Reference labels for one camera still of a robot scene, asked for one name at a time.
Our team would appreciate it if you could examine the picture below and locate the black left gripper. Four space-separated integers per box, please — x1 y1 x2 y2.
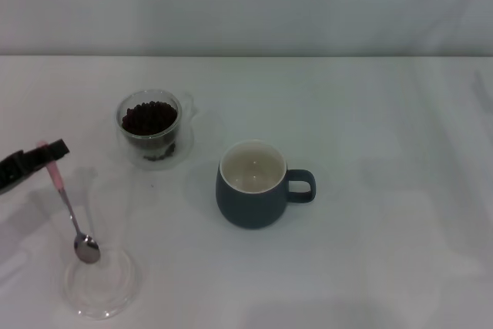
0 138 71 196

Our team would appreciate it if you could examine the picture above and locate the pink-handled metal spoon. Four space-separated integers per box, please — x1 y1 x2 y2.
36 140 101 265

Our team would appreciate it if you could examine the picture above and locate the dark green ceramic mug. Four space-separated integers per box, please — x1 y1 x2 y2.
214 139 317 230

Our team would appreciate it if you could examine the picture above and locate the clear glass saucer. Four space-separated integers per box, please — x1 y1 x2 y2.
63 247 143 321

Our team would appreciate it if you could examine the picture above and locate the clear double-wall glass cup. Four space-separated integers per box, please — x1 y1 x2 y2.
114 89 199 171

